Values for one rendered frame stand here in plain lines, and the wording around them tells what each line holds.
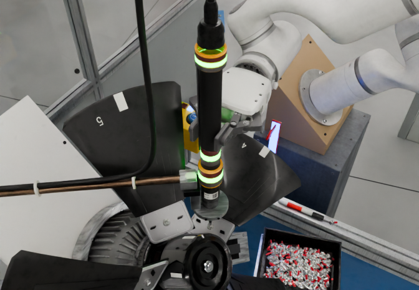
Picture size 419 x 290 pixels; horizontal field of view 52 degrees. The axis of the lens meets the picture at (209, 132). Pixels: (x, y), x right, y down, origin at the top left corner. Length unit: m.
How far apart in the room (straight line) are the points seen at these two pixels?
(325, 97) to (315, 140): 0.14
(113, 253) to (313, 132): 0.73
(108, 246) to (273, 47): 0.51
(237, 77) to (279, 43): 0.12
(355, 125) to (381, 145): 1.33
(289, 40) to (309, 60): 0.61
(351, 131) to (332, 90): 0.24
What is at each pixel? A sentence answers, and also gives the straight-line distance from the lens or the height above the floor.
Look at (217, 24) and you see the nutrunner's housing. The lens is 0.56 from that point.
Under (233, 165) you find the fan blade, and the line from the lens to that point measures 1.00.
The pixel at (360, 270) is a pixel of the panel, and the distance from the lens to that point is 1.49.
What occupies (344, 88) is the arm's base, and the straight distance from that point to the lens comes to 1.30.
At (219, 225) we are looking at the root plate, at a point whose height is 1.18.
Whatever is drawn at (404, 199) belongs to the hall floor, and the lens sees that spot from 2.64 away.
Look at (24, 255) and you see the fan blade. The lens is 0.65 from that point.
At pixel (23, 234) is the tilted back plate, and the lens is 0.95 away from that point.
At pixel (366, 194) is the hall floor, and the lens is 2.58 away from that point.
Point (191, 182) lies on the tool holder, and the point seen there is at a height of 1.36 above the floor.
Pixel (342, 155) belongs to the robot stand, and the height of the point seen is 0.93.
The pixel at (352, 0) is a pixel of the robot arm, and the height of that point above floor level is 1.61.
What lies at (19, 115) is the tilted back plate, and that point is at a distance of 0.97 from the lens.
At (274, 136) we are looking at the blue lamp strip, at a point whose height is 1.14.
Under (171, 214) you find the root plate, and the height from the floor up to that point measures 1.26.
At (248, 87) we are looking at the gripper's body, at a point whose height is 1.48.
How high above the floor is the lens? 1.96
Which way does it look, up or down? 46 degrees down
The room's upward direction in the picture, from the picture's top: straight up
